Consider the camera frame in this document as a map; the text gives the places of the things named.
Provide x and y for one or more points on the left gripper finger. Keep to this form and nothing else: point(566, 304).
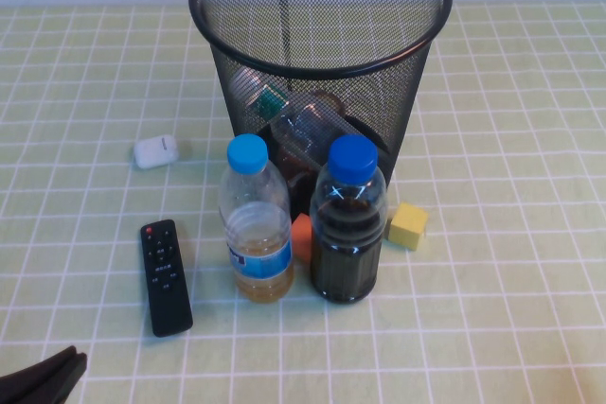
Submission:
point(64, 382)
point(28, 382)

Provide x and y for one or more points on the white-capped bottle green label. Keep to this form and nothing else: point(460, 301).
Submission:
point(271, 102)

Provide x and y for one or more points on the small bottle red-striped label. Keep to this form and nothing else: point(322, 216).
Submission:
point(331, 100)

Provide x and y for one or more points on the black mesh wastebasket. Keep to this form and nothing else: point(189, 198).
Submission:
point(222, 21)

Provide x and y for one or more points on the black remote control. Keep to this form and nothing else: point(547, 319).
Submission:
point(165, 276)

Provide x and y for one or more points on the light-blue-capped bottle yellow liquid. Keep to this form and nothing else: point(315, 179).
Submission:
point(255, 233)

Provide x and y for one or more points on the white earbuds case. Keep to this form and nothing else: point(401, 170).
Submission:
point(154, 152)

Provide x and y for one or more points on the orange cube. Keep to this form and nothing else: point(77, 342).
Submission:
point(300, 238)

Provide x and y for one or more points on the dark-blue-capped bottle dark liquid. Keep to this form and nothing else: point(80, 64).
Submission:
point(348, 257)

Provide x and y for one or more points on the yellow cube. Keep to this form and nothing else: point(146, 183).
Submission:
point(408, 229)

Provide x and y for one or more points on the green checked tablecloth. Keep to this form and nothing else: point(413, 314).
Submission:
point(521, 139)

